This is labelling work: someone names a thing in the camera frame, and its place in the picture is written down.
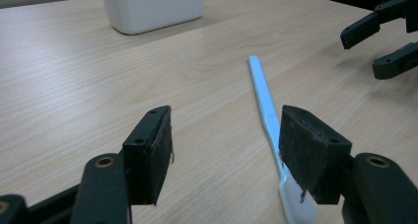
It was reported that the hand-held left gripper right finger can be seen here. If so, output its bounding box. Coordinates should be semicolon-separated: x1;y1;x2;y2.
278;104;355;206

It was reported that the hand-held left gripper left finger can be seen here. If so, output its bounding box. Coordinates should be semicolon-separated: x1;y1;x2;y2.
121;105;174;207

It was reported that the light blue toothbrush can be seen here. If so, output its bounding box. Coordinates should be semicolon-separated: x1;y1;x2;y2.
246;54;318;224

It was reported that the white toothbrush holder cup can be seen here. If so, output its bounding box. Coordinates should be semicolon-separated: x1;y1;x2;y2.
99;0;206;36

